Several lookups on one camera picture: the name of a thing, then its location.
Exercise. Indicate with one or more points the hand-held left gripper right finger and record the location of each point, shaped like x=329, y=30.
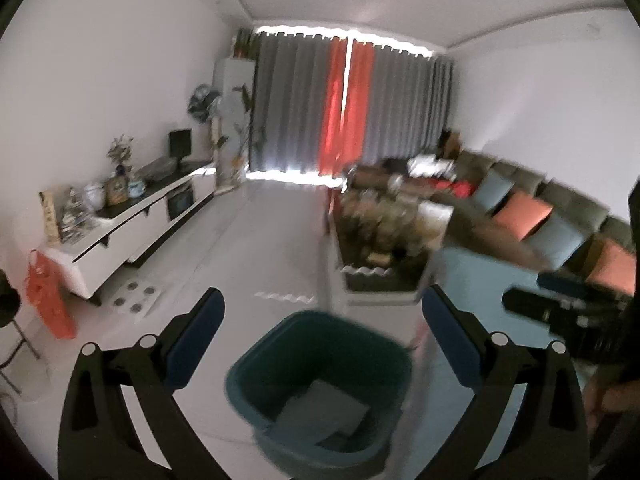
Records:
x=450, y=345

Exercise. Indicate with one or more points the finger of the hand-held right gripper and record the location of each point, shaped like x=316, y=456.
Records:
x=565, y=284
x=525, y=307

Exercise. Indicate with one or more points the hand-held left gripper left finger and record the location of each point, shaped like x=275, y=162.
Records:
x=196, y=340

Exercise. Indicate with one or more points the teal plastic trash bin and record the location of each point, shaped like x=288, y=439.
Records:
x=260, y=360

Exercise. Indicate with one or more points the person's right hand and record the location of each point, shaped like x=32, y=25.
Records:
x=606, y=394

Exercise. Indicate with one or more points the light blue rug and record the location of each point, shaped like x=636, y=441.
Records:
x=490, y=285

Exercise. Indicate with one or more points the large blue-grey cushion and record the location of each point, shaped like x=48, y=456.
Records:
x=556, y=242

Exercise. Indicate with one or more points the orange cushion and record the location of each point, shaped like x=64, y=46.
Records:
x=522, y=215
x=614, y=266

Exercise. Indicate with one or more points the white mat with circles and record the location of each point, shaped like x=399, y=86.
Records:
x=135, y=298

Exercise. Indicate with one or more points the dark green sofa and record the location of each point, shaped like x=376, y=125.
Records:
x=575, y=205

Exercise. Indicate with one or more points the white coffee table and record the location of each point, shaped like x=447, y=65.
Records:
x=350, y=285

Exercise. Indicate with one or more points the small blue-grey cushion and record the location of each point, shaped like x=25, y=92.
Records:
x=492, y=187

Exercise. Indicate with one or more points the white printed bag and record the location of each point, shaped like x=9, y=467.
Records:
x=433, y=217

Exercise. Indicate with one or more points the white tv cabinet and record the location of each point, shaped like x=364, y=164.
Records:
x=145, y=220

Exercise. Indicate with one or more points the red cloth item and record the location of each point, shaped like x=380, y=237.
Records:
x=461, y=189

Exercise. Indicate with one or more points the grey paper sheet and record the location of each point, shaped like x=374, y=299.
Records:
x=320, y=410

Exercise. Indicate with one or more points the cluster of glass jars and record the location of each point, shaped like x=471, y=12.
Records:
x=380, y=220

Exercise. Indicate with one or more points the orange plastic bag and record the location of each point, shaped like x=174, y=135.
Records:
x=50, y=300

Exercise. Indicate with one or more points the blue and white ceramic jar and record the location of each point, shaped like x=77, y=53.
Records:
x=136, y=186

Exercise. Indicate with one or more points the glass ornament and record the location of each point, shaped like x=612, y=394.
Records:
x=75, y=220

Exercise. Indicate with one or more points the white cloth item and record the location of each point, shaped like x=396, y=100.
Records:
x=427, y=165

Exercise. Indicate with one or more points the white round jar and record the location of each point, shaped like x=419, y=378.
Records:
x=94, y=194

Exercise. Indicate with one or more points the brown cardboard box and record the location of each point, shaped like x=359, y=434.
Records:
x=451, y=142

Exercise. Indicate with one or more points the black metal plant stand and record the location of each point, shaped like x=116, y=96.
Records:
x=7, y=300

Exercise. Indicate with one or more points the wooden plaque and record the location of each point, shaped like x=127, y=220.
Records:
x=49, y=215

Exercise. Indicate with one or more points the black computer monitor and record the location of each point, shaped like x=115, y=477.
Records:
x=180, y=142

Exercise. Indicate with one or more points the dried flower vase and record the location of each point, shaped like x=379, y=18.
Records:
x=120, y=152

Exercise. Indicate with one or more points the tall green leafy plant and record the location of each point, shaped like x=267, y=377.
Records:
x=247, y=130

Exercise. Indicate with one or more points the grey curtain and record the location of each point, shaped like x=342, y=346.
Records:
x=290, y=105
x=406, y=102

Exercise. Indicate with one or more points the covered standing fan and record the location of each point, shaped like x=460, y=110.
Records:
x=202, y=101

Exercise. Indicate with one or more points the red curtain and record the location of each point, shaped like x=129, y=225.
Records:
x=346, y=105

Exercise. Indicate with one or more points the potted plant on air conditioner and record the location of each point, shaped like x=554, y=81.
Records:
x=245, y=42

